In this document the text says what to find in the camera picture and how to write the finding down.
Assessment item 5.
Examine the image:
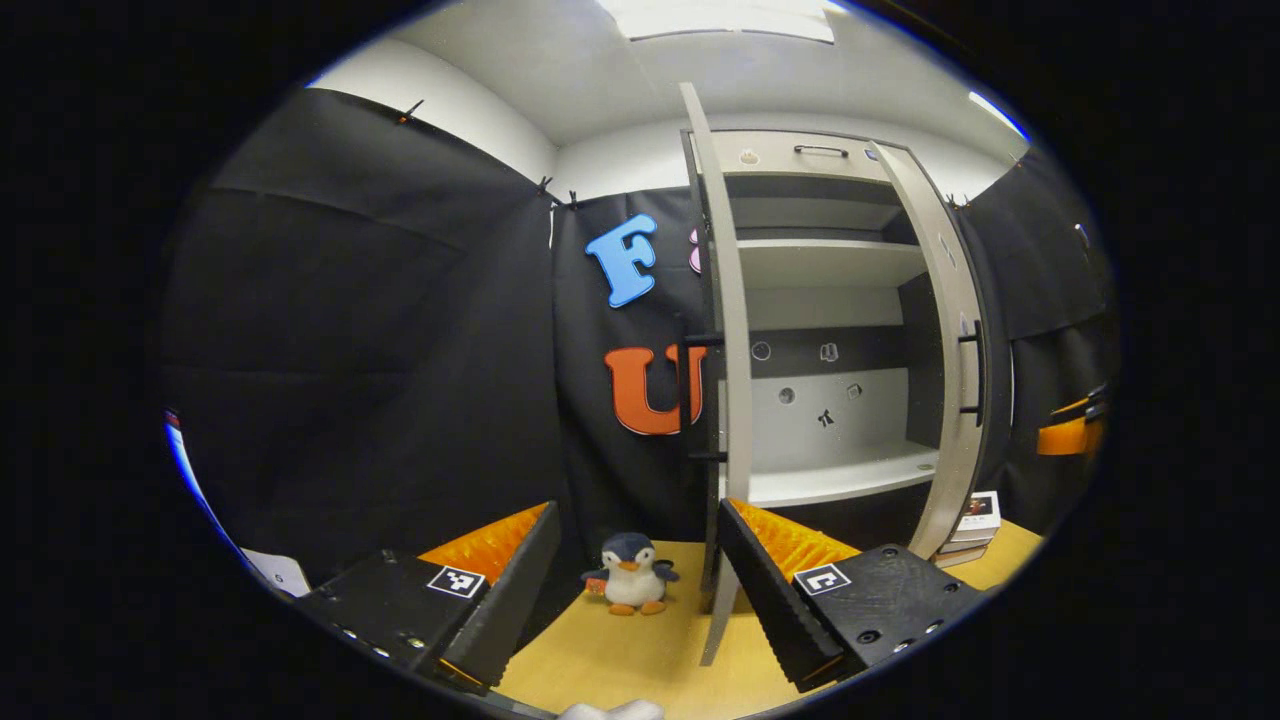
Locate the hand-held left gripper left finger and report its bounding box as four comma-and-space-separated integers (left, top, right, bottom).
297, 500, 563, 693

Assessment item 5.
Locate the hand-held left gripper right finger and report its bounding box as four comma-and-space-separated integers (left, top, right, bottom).
716, 498, 986, 693

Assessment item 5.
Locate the grey cabinet door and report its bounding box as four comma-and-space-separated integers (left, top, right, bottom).
676, 82, 756, 668
868, 140, 1013, 561

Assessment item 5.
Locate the grey open cabinet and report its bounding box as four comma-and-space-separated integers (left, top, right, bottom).
685, 128, 961, 561

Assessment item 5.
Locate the grey cabinet drawer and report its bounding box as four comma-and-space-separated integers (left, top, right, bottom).
712, 130, 891, 184

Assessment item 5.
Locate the white printed book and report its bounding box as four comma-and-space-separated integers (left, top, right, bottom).
955, 490, 1003, 535

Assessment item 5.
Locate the penguin plush toy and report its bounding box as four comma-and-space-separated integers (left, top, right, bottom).
581, 532, 681, 617

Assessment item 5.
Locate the white red-edged book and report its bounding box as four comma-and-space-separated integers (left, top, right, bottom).
935, 530, 996, 569

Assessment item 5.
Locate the black backdrop cloth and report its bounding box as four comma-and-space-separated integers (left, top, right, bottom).
160, 88, 1116, 591

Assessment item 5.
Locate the small ceiling light panel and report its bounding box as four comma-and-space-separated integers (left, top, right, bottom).
967, 90, 1031, 141

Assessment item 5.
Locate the large ceiling light panel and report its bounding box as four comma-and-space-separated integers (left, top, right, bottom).
597, 0, 836, 43

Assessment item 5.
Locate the black door handle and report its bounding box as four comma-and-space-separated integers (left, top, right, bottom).
676, 335, 726, 463
957, 318, 987, 416

